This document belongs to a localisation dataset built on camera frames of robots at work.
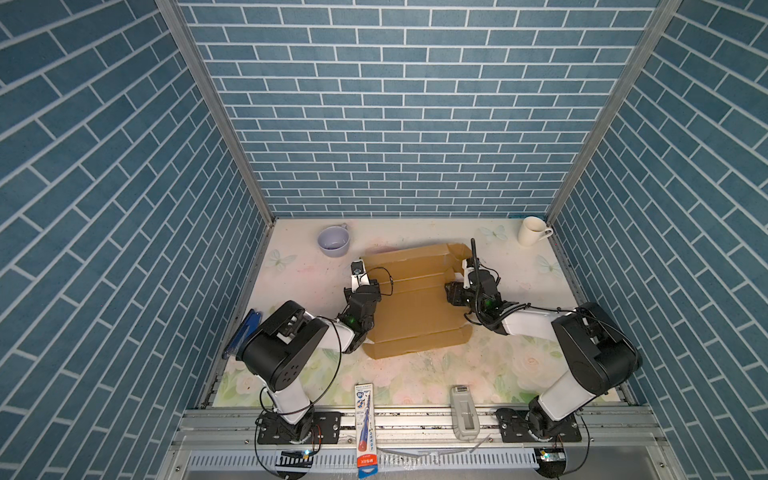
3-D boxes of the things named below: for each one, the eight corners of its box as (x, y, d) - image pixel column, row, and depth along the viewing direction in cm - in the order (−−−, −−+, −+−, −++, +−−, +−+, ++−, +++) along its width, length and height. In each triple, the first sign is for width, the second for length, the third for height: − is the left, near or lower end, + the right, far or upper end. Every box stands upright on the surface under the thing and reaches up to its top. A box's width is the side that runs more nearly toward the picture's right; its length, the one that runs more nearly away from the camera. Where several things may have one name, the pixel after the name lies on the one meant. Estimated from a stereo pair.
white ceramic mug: (519, 246, 113) (526, 231, 107) (514, 231, 118) (520, 216, 112) (544, 246, 113) (553, 231, 107) (538, 231, 118) (546, 216, 112)
